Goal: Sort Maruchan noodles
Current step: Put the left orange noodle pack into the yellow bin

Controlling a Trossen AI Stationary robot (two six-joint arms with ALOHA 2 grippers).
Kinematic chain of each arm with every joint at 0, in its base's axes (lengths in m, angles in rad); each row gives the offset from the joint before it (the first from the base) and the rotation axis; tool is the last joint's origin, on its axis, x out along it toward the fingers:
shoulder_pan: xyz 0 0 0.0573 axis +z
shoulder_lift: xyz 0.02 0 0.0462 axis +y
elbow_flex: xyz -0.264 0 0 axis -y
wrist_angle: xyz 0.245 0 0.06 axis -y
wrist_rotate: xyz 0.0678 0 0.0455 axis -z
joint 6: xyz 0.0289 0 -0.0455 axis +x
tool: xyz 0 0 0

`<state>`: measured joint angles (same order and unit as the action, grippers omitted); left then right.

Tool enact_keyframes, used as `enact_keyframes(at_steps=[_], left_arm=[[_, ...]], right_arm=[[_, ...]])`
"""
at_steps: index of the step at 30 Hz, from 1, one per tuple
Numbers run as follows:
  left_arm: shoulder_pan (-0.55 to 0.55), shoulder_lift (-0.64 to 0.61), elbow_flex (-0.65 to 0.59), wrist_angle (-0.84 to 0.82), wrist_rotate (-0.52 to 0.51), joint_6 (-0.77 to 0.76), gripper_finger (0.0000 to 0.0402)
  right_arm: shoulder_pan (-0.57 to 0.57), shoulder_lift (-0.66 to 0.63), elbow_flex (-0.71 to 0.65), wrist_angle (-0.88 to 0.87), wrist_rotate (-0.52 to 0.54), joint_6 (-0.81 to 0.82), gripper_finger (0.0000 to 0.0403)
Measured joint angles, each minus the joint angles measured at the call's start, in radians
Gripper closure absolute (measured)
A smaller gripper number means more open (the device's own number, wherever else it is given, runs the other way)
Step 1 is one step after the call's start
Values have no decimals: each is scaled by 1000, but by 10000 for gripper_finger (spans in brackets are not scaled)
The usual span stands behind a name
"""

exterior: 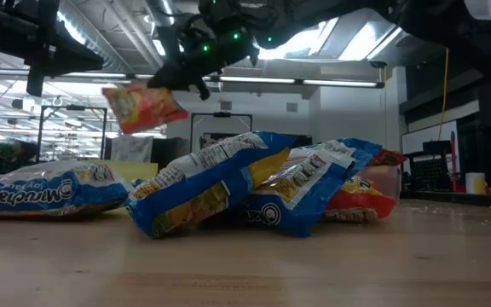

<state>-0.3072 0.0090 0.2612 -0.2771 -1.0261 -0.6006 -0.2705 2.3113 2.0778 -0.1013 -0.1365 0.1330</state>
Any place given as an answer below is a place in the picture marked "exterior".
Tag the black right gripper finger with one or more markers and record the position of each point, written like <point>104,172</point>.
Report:
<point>203,89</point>
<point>171,80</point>

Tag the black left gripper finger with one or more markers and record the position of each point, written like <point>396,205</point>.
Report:
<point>79,57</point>

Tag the orange Maruchan chicken noodle packet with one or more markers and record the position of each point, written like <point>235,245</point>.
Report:
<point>147,108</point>
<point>365,200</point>

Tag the blue Maruchan noodle packet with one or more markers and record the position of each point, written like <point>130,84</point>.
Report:
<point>305,187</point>
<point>36,192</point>
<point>194,187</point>

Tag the red Maruchan noodle packet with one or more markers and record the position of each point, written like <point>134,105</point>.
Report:
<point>388,158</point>

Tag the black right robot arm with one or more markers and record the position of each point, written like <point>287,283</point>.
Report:
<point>441,25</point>

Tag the long ceiling light fixture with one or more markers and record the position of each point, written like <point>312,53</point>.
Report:
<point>271,80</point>

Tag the black box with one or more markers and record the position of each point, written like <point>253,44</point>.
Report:
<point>169,149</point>

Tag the white cloth cover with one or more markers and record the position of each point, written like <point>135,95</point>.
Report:
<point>132,149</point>

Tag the yellow plastic bin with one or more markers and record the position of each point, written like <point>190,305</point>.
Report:
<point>134,169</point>

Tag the green plant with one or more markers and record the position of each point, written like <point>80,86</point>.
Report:
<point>4,151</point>

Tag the clear plastic bin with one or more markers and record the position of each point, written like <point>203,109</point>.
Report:
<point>386,181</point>

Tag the black mesh crate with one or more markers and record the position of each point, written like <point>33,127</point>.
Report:
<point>431,175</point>

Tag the red floor stand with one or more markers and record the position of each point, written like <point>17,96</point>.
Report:
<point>453,162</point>

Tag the yellow and white cup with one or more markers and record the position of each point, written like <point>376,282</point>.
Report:
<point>475,184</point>

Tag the black metal gantry frame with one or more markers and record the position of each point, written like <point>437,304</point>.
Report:
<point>222,114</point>

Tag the silver ventilation duct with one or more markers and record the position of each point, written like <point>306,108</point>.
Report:
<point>156,6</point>

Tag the black aluminium table frame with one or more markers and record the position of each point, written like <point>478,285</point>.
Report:
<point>484,200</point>

